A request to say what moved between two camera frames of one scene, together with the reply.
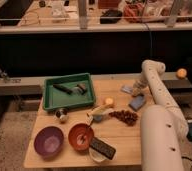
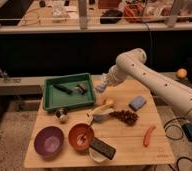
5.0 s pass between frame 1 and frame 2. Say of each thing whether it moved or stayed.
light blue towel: moved
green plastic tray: stayed
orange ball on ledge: stayed
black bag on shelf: stayed
